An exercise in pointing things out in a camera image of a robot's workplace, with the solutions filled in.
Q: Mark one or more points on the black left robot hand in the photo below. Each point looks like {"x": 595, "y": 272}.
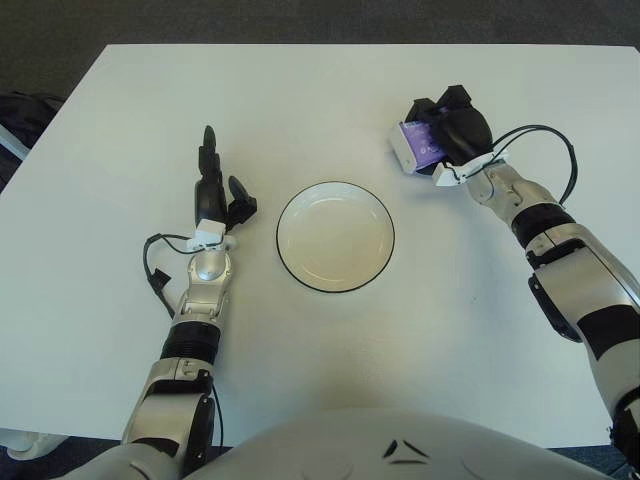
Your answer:
{"x": 210, "y": 200}

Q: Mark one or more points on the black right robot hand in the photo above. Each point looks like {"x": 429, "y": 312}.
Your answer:
{"x": 465, "y": 132}

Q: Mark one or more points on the purple tissue paper pack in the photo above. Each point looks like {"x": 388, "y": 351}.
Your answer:
{"x": 415, "y": 142}

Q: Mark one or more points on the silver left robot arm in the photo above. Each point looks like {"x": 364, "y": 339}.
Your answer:
{"x": 192, "y": 340}

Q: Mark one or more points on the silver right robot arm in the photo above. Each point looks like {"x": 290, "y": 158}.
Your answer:
{"x": 575, "y": 260}

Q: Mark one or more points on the white plate with black rim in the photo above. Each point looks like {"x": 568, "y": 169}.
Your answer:
{"x": 335, "y": 237}

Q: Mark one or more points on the black bag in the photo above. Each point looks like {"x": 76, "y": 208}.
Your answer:
{"x": 25, "y": 115}

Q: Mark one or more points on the white grey bar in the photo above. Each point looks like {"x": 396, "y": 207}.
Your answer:
{"x": 10, "y": 142}

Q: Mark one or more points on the grey robot torso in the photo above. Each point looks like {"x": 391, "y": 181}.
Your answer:
{"x": 320, "y": 450}

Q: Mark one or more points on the white table base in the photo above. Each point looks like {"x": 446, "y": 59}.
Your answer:
{"x": 25, "y": 444}

